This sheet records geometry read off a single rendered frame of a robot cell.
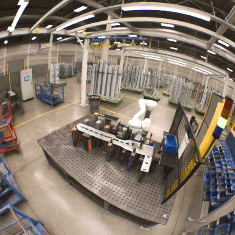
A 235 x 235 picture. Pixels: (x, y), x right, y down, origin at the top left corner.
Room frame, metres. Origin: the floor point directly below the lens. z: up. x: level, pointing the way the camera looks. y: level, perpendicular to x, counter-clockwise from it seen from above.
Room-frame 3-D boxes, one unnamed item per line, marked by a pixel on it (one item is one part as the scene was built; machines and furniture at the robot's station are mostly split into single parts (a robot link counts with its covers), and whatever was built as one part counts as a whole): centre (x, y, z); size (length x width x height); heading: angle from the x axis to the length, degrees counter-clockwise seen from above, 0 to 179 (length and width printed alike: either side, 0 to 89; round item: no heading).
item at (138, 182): (0.84, -0.40, 0.84); 0.11 x 0.06 x 0.29; 160
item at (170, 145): (1.28, -0.86, 1.10); 0.30 x 0.17 x 0.13; 169
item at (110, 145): (1.23, 0.06, 0.87); 0.12 x 0.09 x 0.35; 160
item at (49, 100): (4.99, 3.59, 0.47); 1.20 x 0.80 x 0.95; 64
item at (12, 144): (1.18, 2.92, 0.49); 0.81 x 0.47 x 0.97; 136
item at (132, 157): (1.08, -0.26, 0.87); 0.12 x 0.09 x 0.35; 160
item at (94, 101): (4.32, 1.01, 0.36); 0.54 x 0.50 x 0.73; 152
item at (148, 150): (1.41, 0.07, 1.00); 1.38 x 0.22 x 0.02; 70
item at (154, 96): (8.01, -2.39, 0.88); 1.91 x 1.00 x 1.76; 153
